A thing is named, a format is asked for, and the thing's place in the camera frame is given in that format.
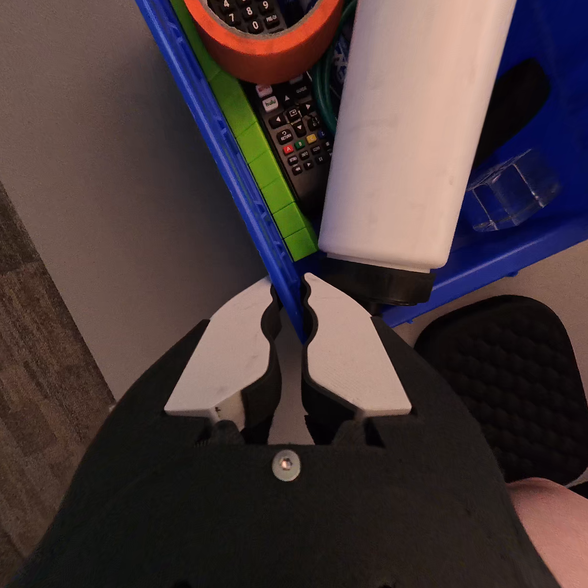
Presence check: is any clear acrylic block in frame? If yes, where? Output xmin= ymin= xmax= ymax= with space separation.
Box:
xmin=465 ymin=149 xmax=561 ymax=232

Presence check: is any black remote control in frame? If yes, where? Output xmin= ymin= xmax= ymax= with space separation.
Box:
xmin=207 ymin=0 xmax=334 ymax=214

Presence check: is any white bottle black cap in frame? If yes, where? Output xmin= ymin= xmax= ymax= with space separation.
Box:
xmin=318 ymin=0 xmax=517 ymax=318

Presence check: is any green ethernet cable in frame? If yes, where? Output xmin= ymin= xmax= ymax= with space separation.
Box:
xmin=312 ymin=0 xmax=359 ymax=138

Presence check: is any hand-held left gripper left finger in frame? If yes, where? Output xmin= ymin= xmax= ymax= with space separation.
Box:
xmin=164 ymin=277 xmax=283 ymax=432

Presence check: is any person's right forearm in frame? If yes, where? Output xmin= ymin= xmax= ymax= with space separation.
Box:
xmin=507 ymin=477 xmax=588 ymax=588

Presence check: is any orange tape roll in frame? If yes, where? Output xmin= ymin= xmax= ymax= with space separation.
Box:
xmin=184 ymin=0 xmax=345 ymax=85

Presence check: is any blue plastic bin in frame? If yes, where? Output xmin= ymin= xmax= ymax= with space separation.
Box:
xmin=135 ymin=0 xmax=588 ymax=343

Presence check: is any green plastic block strip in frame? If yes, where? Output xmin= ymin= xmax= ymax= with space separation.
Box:
xmin=170 ymin=0 xmax=319 ymax=262

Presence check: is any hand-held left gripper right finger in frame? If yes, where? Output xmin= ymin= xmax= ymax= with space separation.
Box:
xmin=300 ymin=272 xmax=413 ymax=445

